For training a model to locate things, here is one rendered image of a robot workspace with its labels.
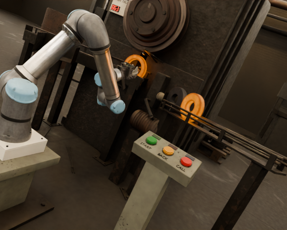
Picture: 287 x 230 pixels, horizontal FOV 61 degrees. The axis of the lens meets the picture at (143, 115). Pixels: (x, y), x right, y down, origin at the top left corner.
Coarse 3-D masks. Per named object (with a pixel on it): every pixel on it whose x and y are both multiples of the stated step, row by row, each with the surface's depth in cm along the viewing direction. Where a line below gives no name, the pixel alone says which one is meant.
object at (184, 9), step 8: (184, 0) 156; (184, 8) 156; (184, 16) 156; (184, 24) 157; (176, 32) 159; (128, 40) 175; (168, 40) 162; (176, 40) 164; (152, 48) 167; (160, 48) 164
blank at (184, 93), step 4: (176, 88) 146; (180, 88) 142; (172, 92) 148; (176, 92) 145; (180, 92) 141; (184, 92) 141; (168, 96) 150; (172, 96) 148; (176, 96) 148; (180, 96) 141; (184, 96) 139; (168, 100) 149; (172, 100) 149; (180, 100) 140; (168, 104) 148; (176, 104) 142; (180, 104) 139; (168, 108) 147; (176, 108) 141; (172, 112) 145; (176, 112) 144
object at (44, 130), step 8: (40, 32) 167; (40, 40) 173; (48, 40) 183; (40, 48) 180; (72, 48) 186; (64, 56) 187; (72, 56) 188; (56, 64) 176; (48, 72) 177; (56, 72) 178; (48, 80) 179; (48, 88) 181; (40, 96) 182; (48, 96) 182; (40, 104) 184; (40, 112) 186; (32, 120) 187; (40, 120) 187; (32, 128) 189; (40, 128) 195; (48, 128) 201
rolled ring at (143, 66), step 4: (132, 56) 177; (136, 56) 176; (140, 56) 174; (128, 60) 179; (132, 60) 180; (140, 60) 174; (144, 60) 174; (144, 64) 173; (144, 68) 173; (140, 72) 175; (144, 72) 174; (140, 76) 175
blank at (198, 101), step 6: (186, 96) 136; (192, 96) 132; (198, 96) 128; (186, 102) 135; (192, 102) 134; (198, 102) 127; (186, 108) 135; (198, 108) 126; (198, 114) 126; (192, 120) 130
